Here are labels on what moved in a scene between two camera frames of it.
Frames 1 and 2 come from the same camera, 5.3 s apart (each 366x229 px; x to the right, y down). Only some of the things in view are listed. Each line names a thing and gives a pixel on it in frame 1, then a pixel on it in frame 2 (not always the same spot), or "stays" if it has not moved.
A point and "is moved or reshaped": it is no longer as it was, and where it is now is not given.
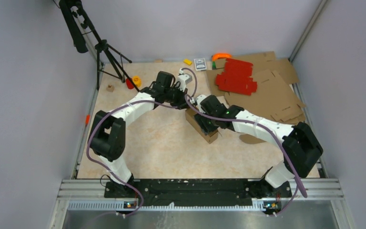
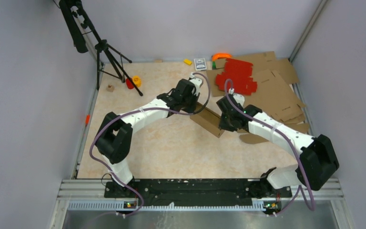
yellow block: [188, 61] stays
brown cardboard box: [189, 113] is moved or reshaped
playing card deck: [200, 64] stays
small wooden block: [110, 88] stays
